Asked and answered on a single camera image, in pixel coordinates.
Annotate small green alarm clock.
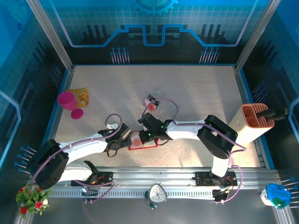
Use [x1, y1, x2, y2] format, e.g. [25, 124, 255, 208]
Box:
[144, 183, 167, 209]

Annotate red card holder wallet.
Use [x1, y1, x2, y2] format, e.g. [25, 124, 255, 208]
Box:
[128, 130, 160, 151]

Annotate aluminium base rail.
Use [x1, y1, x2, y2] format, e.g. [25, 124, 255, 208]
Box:
[28, 167, 281, 191]

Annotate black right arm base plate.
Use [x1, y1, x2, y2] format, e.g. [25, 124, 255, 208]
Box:
[194, 171, 238, 187]

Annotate aluminium frame post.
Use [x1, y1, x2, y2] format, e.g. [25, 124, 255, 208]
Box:
[234, 0, 282, 72]
[25, 0, 74, 72]

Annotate white orange knife block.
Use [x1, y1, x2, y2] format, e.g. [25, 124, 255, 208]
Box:
[230, 103, 275, 143]

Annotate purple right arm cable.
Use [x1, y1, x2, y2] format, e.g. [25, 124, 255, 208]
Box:
[140, 98, 247, 205]

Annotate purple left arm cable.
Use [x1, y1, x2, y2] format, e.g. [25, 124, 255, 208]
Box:
[31, 113, 122, 204]

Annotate pink plastic goblet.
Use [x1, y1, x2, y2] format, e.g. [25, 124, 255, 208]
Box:
[57, 91, 84, 120]

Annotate potted plant red flowers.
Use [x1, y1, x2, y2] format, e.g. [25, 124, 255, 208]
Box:
[15, 184, 51, 220]

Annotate white card red circle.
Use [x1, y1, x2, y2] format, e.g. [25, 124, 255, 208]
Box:
[131, 131, 143, 148]
[143, 98, 158, 112]

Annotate yellow snack packet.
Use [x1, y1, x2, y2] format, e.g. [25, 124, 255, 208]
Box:
[67, 87, 90, 108]

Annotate grey slotted cable duct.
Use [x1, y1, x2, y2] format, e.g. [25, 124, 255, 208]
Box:
[50, 190, 217, 198]

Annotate blue white globe toy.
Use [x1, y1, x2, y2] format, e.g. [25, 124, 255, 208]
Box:
[260, 183, 292, 210]

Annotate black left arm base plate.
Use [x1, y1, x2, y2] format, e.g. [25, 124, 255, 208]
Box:
[71, 171, 113, 187]

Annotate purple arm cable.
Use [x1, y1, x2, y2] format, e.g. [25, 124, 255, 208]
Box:
[31, 113, 122, 204]
[140, 98, 247, 205]

